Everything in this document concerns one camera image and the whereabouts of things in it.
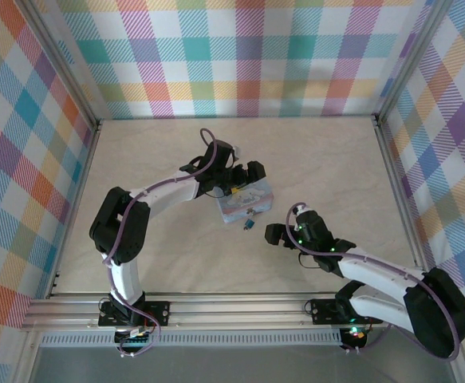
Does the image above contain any aluminium side rail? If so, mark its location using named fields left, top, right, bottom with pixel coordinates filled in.
left=373, top=114, right=428, bottom=272
left=47, top=119, right=104, bottom=299

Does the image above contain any pastel cartoon tin box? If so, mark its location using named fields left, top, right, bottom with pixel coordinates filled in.
left=215, top=178, right=274, bottom=225

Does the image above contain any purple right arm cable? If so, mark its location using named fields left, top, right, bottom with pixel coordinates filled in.
left=286, top=202, right=461, bottom=362

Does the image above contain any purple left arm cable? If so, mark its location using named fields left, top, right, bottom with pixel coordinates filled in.
left=103, top=127, right=222, bottom=359

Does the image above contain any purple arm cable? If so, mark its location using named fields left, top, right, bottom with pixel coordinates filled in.
left=103, top=127, right=222, bottom=359
left=286, top=202, right=461, bottom=362

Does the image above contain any grey slotted cable duct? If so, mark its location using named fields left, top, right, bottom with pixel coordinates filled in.
left=39, top=329, right=344, bottom=347

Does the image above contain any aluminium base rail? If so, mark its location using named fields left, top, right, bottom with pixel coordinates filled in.
left=19, top=292, right=463, bottom=333

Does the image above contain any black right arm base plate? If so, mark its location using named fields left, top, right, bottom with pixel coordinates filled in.
left=309, top=298, right=384, bottom=325

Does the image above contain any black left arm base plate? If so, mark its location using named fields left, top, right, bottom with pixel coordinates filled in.
left=98, top=301, right=171, bottom=328

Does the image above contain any aluminium frame post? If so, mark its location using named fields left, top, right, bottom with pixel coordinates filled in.
left=21, top=0, right=104, bottom=125
left=372, top=0, right=459, bottom=124

